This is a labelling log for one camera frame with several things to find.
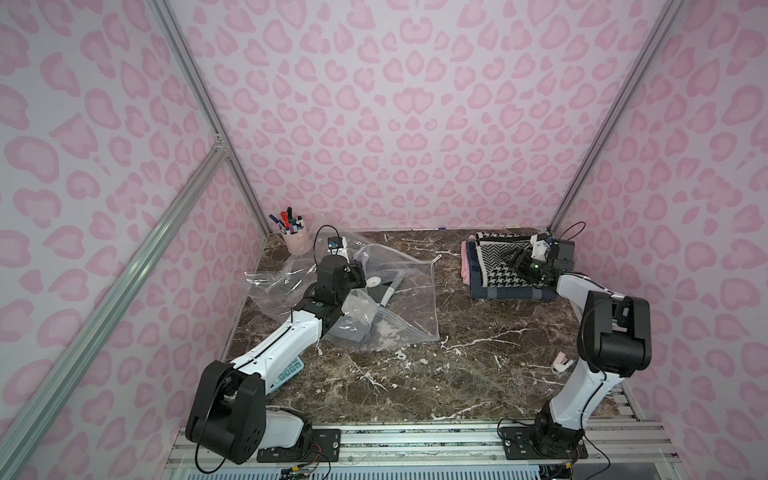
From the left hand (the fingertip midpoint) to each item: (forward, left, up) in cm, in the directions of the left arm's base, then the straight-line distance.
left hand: (357, 256), depth 85 cm
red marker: (+22, +27, -7) cm, 36 cm away
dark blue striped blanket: (0, -38, -18) cm, 42 cm away
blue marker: (+22, +30, -7) cm, 38 cm away
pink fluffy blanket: (+11, -35, -18) cm, 41 cm away
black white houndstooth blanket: (+12, -44, -11) cm, 47 cm away
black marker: (+26, +27, -7) cm, 38 cm away
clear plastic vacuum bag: (-5, -11, -21) cm, 24 cm away
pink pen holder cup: (+18, +24, -14) cm, 33 cm away
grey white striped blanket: (-14, 0, -11) cm, 18 cm away
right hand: (+8, -46, -9) cm, 48 cm away
